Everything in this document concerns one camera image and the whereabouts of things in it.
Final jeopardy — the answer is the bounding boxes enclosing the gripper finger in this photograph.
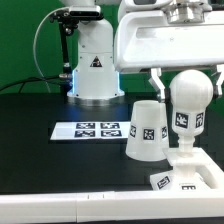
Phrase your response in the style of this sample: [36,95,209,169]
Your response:
[214,64,224,98]

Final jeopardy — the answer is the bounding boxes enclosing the white marker sheet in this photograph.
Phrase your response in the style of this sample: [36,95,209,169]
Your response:
[51,121,130,141]

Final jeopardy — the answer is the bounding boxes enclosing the black cables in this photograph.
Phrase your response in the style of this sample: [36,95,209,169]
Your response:
[0,75,72,94]

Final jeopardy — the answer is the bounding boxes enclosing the white lamp bulb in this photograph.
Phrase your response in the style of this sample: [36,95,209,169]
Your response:
[169,70,213,156]

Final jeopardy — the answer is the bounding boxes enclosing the white front fence rail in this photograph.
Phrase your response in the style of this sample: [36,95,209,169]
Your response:
[0,190,224,224]

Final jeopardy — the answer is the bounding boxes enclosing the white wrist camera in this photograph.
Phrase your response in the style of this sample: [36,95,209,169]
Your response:
[118,0,172,14]

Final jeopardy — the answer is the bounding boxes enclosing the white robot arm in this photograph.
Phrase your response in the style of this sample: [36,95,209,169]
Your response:
[60,0,224,103]

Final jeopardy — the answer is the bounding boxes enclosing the white lamp base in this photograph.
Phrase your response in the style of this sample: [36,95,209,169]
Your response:
[150,147,210,191]

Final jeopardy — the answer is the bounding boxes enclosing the grey cable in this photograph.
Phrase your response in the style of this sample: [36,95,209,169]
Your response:
[32,6,69,94]

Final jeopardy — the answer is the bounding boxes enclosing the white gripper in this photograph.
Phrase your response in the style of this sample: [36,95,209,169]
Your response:
[114,10,224,102]

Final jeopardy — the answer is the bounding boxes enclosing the black camera on stand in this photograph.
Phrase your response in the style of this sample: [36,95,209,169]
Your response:
[49,6,104,94]

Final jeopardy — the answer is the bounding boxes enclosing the white lamp shade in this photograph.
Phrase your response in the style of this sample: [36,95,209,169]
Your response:
[126,100,169,162]

